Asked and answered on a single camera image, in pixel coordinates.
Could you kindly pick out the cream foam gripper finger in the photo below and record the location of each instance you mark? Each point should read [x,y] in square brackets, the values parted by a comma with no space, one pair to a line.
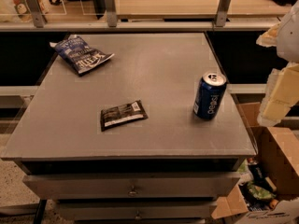
[281,94]

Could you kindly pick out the black rxbar chocolate wrapper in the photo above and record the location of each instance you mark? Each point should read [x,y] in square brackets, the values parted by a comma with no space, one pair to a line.
[121,114]

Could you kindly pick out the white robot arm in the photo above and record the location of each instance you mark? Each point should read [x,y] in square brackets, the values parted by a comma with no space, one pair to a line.
[284,36]

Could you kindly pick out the open cardboard box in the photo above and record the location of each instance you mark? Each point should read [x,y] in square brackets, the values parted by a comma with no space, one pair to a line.
[278,154]

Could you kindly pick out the blue pepsi can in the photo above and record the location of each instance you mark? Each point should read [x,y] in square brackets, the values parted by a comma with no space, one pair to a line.
[211,89]

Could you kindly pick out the dark bottle in box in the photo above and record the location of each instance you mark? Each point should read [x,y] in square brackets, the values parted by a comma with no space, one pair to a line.
[260,178]

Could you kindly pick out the green snack packet in box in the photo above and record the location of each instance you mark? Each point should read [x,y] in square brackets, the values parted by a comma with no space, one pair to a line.
[260,193]

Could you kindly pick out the grey upper drawer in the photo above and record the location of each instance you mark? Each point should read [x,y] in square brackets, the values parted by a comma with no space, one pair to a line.
[129,185]

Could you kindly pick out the grey drawer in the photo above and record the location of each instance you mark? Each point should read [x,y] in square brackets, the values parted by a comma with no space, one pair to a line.
[136,210]
[129,185]

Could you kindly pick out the blue kettle chips bag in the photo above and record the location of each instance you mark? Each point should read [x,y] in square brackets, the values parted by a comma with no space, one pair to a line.
[79,55]

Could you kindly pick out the grey lower drawer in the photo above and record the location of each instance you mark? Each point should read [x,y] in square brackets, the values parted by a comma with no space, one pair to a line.
[136,210]

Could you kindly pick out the white snack bag top left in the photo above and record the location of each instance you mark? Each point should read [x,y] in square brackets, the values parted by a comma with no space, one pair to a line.
[18,10]

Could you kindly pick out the right metal bracket post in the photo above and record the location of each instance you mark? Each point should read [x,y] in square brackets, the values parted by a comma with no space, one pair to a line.
[221,14]

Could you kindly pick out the metal bracket post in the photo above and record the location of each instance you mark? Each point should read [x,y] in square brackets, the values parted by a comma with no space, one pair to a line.
[112,19]
[36,12]
[221,14]

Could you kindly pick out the middle metal bracket post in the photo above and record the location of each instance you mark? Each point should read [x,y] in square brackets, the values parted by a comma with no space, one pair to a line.
[112,19]

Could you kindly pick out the left metal bracket post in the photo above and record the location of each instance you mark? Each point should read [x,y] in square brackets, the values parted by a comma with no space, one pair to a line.
[36,12]

